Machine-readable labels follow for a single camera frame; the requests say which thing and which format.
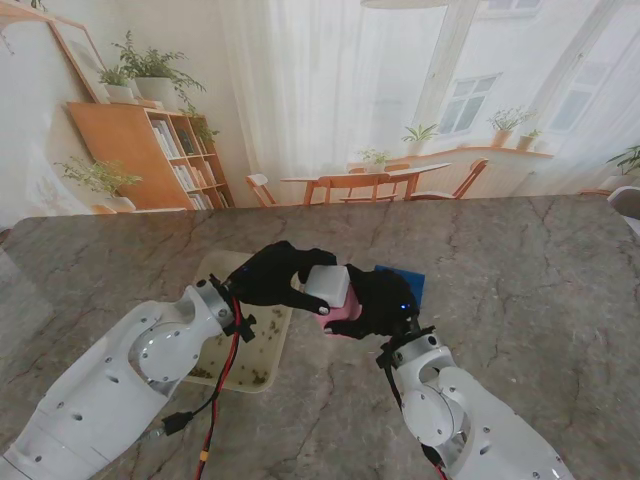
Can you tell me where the red and black left arm cable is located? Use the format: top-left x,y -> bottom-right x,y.
149,294 -> 251,480

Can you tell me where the red and black arm cable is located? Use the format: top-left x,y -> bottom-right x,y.
377,349 -> 451,480
149,294 -> 251,480

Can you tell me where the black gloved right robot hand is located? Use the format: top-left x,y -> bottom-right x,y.
323,263 -> 424,342

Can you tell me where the pink square jar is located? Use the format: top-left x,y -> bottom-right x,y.
316,289 -> 360,337

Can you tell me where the printed room scene backdrop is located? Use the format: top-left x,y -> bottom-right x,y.
0,0 -> 640,221

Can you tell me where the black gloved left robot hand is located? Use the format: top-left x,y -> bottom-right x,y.
224,240 -> 339,317

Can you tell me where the white square jar cap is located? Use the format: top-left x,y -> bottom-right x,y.
303,263 -> 351,310

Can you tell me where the blue plastic scraper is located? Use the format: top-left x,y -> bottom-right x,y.
373,264 -> 427,307

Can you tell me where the cream baking tray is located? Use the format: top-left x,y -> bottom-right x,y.
179,249 -> 296,396

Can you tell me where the red and black right arm cable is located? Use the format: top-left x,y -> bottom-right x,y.
377,349 -> 451,480

